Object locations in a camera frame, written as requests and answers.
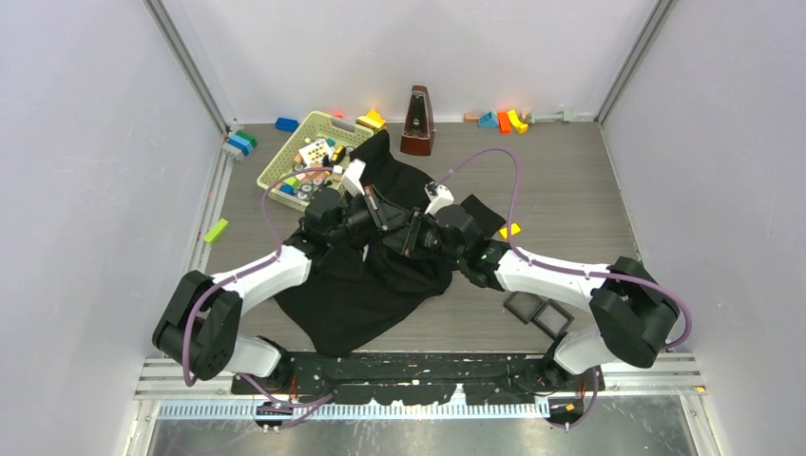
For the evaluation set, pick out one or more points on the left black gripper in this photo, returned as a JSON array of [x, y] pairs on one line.
[[384, 217]]

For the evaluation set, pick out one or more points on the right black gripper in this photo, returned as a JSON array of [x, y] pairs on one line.
[[412, 242]]

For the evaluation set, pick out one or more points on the black garment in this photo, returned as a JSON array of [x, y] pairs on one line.
[[358, 290]]

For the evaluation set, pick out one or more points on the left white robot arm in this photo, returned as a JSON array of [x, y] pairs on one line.
[[200, 326]]

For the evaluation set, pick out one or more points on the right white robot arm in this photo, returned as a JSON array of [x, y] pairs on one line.
[[632, 314]]

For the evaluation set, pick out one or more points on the yellow block on table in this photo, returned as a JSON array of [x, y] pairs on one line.
[[510, 231]]

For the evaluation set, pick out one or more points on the yellow black screwdriver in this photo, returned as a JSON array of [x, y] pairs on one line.
[[338, 155]]

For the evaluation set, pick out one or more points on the brown wooden metronome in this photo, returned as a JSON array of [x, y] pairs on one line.
[[418, 134]]

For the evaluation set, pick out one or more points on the light green plastic basket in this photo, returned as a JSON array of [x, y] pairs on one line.
[[290, 180]]

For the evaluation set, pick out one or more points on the nine of spades card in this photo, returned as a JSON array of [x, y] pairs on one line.
[[316, 152]]

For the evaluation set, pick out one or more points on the yellow orange block stack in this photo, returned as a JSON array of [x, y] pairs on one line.
[[372, 120]]

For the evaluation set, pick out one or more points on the light blue toy block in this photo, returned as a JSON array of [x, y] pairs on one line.
[[488, 120]]

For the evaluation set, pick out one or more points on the red orange block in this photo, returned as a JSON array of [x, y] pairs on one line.
[[503, 122]]

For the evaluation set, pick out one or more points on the yellow curved block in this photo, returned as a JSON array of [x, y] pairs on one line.
[[516, 123]]

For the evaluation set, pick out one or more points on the blue green stacked blocks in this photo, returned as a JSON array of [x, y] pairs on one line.
[[238, 145]]

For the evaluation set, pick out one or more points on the lime green block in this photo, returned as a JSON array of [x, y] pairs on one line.
[[215, 231]]

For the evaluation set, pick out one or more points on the left black square frame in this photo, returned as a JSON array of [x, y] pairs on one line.
[[525, 307]]

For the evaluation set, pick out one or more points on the black square frame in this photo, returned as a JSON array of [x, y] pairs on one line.
[[552, 318], [525, 307]]

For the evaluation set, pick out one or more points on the right black square frame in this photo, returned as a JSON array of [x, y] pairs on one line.
[[552, 318]]

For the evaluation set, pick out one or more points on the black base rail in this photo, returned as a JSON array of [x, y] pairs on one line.
[[410, 378]]

